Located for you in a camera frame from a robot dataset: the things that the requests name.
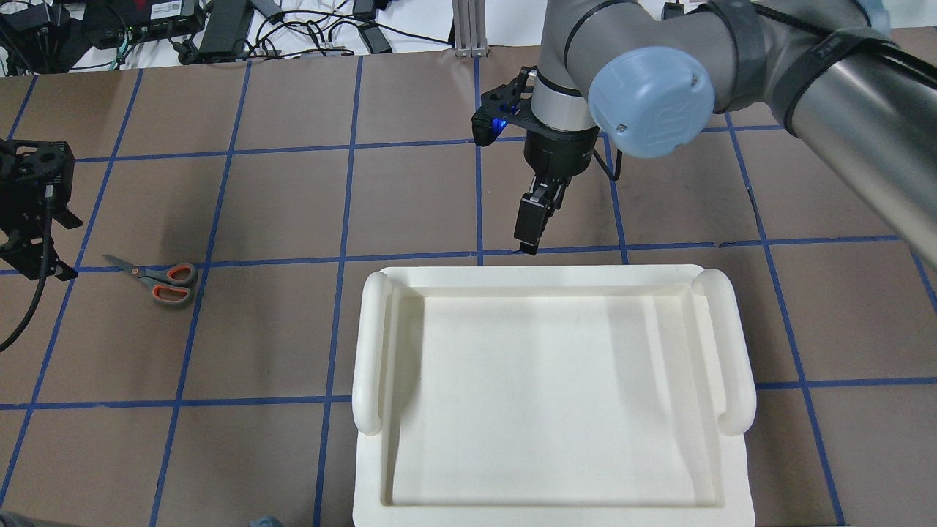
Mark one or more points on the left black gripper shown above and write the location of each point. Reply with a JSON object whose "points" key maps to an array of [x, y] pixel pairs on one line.
{"points": [[16, 217]]}

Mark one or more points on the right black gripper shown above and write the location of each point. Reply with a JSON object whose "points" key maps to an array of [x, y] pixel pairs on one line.
{"points": [[558, 155]]}

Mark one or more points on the grey orange handled scissors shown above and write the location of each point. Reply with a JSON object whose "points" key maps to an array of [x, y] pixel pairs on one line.
{"points": [[172, 287]]}

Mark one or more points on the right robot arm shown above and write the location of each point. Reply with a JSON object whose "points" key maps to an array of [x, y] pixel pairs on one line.
{"points": [[828, 71]]}

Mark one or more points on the cream plastic storage box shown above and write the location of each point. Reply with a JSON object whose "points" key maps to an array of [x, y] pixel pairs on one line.
{"points": [[552, 396]]}

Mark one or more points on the black power adapter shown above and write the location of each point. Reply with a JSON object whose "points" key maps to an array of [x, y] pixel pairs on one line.
{"points": [[226, 29]]}

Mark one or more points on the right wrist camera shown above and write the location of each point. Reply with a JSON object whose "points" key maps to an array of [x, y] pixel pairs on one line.
{"points": [[504, 105]]}

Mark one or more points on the aluminium frame post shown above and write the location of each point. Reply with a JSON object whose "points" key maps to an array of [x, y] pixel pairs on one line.
{"points": [[469, 29]]}

